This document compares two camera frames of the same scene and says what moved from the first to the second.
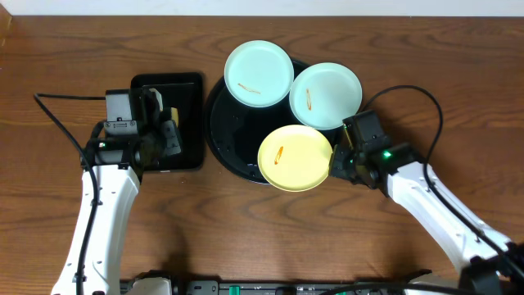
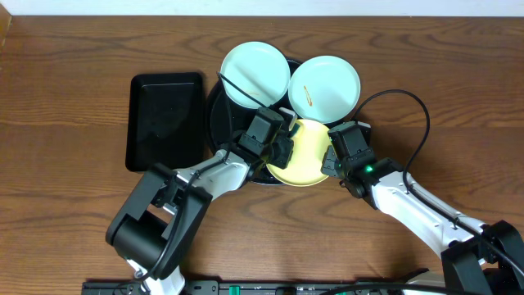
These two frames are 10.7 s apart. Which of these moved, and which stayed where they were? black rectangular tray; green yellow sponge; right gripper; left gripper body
Moved: left gripper body; right gripper; green yellow sponge
Stayed: black rectangular tray
